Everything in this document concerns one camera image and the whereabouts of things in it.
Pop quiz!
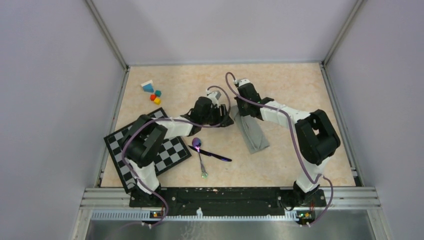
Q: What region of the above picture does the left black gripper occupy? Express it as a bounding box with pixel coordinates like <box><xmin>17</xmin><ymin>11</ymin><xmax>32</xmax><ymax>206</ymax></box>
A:
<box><xmin>200</xmin><ymin>104</ymin><xmax>234</xmax><ymax>128</ymax></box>

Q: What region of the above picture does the grey cloth napkin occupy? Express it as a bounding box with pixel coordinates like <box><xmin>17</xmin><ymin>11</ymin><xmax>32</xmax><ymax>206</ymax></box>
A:
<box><xmin>230</xmin><ymin>105</ymin><xmax>270</xmax><ymax>154</ymax></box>

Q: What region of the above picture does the iridescent purple spoon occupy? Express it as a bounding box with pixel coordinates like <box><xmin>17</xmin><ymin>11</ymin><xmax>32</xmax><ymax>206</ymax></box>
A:
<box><xmin>192</xmin><ymin>137</ymin><xmax>208</xmax><ymax>179</ymax></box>

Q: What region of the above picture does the iridescent purple knife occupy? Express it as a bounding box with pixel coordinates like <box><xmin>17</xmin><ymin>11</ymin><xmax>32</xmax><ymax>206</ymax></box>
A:
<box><xmin>188</xmin><ymin>145</ymin><xmax>233</xmax><ymax>162</ymax></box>

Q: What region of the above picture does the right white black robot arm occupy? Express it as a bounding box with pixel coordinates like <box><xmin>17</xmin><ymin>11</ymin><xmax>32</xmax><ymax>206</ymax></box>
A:
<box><xmin>234</xmin><ymin>78</ymin><xmax>341</xmax><ymax>206</ymax></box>

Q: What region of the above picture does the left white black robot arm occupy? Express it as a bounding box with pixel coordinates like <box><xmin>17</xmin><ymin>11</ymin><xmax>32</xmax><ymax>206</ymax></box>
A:
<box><xmin>118</xmin><ymin>96</ymin><xmax>234</xmax><ymax>207</ymax></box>

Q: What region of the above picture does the black grey checkerboard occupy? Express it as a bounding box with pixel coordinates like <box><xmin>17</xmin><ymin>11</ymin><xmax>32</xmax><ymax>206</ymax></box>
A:
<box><xmin>103</xmin><ymin>122</ymin><xmax>192</xmax><ymax>193</ymax></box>

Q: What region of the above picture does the yellow cube block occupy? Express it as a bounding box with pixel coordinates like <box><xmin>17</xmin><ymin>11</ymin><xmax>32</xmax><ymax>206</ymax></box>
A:
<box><xmin>153</xmin><ymin>97</ymin><xmax>162</xmax><ymax>105</ymax></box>

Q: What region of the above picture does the blue white wedge block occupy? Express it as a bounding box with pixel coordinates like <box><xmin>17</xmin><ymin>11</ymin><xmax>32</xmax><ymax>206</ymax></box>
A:
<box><xmin>140</xmin><ymin>80</ymin><xmax>155</xmax><ymax>93</ymax></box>

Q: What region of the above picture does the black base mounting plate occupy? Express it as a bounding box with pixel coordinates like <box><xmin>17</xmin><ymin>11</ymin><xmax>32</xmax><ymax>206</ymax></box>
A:
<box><xmin>129</xmin><ymin>187</ymin><xmax>327</xmax><ymax>217</ymax></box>

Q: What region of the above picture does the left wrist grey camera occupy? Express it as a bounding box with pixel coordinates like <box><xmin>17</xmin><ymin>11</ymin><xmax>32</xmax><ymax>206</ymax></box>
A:
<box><xmin>206</xmin><ymin>90</ymin><xmax>222</xmax><ymax>106</ymax></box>

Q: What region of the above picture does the right aluminium corner post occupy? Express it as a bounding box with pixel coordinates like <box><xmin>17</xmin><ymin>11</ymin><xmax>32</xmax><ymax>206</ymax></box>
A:
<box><xmin>321</xmin><ymin>0</ymin><xmax>367</xmax><ymax>68</ymax></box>

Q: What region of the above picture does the aluminium corner post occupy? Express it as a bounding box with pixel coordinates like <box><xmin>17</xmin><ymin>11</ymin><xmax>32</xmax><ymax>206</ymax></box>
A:
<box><xmin>83</xmin><ymin>0</ymin><xmax>129</xmax><ymax>71</ymax></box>
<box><xmin>321</xmin><ymin>0</ymin><xmax>367</xmax><ymax>68</ymax></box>

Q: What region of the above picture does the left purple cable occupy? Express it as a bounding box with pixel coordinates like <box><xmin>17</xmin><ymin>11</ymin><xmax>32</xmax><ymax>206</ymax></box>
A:
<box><xmin>105</xmin><ymin>85</ymin><xmax>232</xmax><ymax>233</ymax></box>

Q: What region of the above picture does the aluminium front frame rail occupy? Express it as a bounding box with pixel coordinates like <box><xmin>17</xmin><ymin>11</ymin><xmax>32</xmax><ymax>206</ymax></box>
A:
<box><xmin>80</xmin><ymin>187</ymin><xmax>381</xmax><ymax>222</ymax></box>

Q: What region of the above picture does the left aluminium corner post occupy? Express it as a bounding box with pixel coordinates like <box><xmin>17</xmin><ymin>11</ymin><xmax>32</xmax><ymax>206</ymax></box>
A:
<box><xmin>83</xmin><ymin>0</ymin><xmax>129</xmax><ymax>71</ymax></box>

